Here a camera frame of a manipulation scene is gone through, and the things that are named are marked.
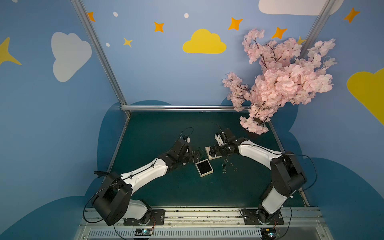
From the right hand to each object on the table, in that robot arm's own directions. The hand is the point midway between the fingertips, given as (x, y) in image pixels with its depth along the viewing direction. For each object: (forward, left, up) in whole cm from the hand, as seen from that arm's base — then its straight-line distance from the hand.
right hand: (217, 150), depth 93 cm
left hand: (-7, +12, +7) cm, 16 cm away
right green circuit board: (-41, -24, -6) cm, 48 cm away
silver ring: (-6, -4, -7) cm, 10 cm away
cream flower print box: (-4, +5, -3) cm, 7 cm away
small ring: (-10, -12, -6) cm, 16 cm away
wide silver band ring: (-4, -6, -6) cm, 9 cm away
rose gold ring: (-6, -10, -6) cm, 13 cm away
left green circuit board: (-45, +36, -5) cm, 58 cm away
